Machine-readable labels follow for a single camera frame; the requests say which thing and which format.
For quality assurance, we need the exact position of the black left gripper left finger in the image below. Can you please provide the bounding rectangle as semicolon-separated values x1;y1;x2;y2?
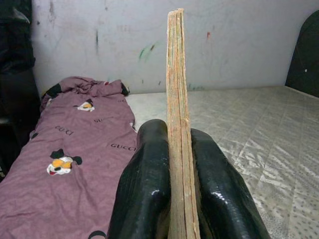
108;119;173;239

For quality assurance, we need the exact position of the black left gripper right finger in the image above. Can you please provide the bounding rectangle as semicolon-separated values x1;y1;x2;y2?
190;128;271;239

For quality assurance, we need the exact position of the black suitcase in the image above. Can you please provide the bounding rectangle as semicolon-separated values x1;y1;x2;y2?
0;69;42;180

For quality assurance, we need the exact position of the black tufted headboard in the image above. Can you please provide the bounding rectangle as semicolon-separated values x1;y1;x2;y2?
285;9;319;98

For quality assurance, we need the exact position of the grey quilted mattress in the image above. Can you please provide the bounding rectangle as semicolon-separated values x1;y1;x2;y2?
124;86;319;239

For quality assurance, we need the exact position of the purple cartoon print blanket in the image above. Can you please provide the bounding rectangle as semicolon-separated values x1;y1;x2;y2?
0;76;138;239

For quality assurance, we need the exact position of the large black bag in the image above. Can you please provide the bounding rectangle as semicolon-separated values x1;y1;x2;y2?
0;0;36;74

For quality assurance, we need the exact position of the colourful picture book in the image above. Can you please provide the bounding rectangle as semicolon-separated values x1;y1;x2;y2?
165;7;201;239

